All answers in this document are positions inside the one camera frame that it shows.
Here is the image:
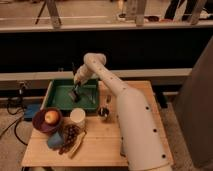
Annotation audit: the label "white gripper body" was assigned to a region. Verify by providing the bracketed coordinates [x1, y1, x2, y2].
[74, 65, 90, 85]

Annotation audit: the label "dark small brush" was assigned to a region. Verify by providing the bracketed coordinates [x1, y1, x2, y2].
[69, 86, 80, 102]

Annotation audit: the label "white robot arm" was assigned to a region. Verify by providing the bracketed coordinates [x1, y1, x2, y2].
[74, 53, 172, 171]

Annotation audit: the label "green plastic tray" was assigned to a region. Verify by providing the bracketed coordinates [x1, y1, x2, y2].
[42, 79, 99, 112]

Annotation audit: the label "utensil in metal cup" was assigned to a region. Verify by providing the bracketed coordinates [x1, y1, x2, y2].
[106, 95, 111, 104]

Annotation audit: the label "white cylindrical cup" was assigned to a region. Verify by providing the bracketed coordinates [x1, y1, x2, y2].
[70, 108, 86, 128]

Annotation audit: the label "small metal cup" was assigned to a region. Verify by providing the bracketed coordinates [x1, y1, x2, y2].
[98, 107, 109, 121]

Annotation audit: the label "yellow red apple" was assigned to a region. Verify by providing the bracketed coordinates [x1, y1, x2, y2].
[45, 111, 59, 125]

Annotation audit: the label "purple bowl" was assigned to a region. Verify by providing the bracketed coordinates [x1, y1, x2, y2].
[32, 107, 63, 134]

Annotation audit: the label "bunch of dark grapes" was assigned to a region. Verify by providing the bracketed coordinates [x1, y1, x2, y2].
[59, 124, 80, 155]

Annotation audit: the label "blue box on floor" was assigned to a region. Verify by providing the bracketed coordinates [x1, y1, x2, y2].
[24, 104, 41, 121]

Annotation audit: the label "wooden handled brush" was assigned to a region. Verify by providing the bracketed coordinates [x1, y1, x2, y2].
[68, 131, 86, 158]

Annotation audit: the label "black floor cables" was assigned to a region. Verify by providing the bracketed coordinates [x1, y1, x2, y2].
[0, 96, 29, 146]

